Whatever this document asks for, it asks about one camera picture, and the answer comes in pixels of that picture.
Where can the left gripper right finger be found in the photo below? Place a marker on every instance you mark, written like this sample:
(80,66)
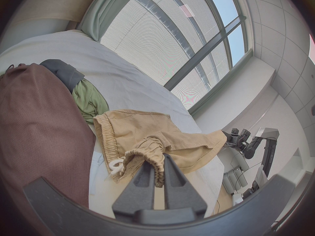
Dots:
(182,195)

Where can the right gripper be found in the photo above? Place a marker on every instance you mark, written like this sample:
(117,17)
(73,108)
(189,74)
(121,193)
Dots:
(233,140)

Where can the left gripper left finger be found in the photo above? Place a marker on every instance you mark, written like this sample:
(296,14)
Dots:
(137,198)

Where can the tan shorts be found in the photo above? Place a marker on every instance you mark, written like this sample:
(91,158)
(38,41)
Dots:
(147,126)

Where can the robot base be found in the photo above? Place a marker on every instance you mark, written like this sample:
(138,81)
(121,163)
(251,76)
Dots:
(233,181)

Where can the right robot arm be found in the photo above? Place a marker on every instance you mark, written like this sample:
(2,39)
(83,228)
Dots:
(251,149)

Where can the white garment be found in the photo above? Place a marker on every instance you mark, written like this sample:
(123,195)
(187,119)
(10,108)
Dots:
(96,176)

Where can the green garment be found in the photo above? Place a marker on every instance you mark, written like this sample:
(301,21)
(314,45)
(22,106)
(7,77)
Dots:
(86,102)

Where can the window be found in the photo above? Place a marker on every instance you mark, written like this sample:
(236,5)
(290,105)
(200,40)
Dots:
(152,45)

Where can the brown garment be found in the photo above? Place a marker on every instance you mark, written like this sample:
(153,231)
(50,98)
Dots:
(37,131)

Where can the black garment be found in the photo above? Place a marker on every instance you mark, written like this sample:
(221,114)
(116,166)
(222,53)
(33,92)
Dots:
(61,70)

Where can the grey-green curtain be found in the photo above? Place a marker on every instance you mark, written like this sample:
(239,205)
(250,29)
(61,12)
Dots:
(98,21)

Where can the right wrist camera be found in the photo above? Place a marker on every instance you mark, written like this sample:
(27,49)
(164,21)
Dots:
(235,131)

